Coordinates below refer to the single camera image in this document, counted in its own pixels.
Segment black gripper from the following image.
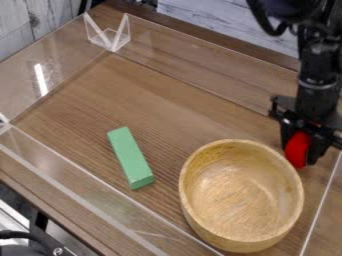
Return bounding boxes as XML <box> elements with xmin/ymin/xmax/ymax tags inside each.
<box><xmin>269</xmin><ymin>95</ymin><xmax>342</xmax><ymax>165</ymax></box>

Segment red plush strawberry toy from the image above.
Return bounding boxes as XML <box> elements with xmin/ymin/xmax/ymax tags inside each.
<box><xmin>285</xmin><ymin>131</ymin><xmax>311</xmax><ymax>169</ymax></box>

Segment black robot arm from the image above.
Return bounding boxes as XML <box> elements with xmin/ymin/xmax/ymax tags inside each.
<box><xmin>246</xmin><ymin>0</ymin><xmax>342</xmax><ymax>168</ymax></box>

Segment wooden bowl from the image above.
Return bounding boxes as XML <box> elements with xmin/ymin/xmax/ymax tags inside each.
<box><xmin>179</xmin><ymin>139</ymin><xmax>305</xmax><ymax>253</ymax></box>

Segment green rectangular block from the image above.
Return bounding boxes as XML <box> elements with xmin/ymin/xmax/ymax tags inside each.
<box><xmin>107</xmin><ymin>127</ymin><xmax>155</xmax><ymax>190</ymax></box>

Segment clear acrylic corner bracket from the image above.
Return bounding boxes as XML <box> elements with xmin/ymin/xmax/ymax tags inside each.
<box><xmin>83</xmin><ymin>13</ymin><xmax>131</xmax><ymax>52</ymax></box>

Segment black metal table frame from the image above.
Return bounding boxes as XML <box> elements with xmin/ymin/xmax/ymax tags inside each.
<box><xmin>29</xmin><ymin>210</ymin><xmax>78</xmax><ymax>256</ymax></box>

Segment black cable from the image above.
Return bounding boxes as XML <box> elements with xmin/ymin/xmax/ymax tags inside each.
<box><xmin>0</xmin><ymin>229</ymin><xmax>51</xmax><ymax>256</ymax></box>

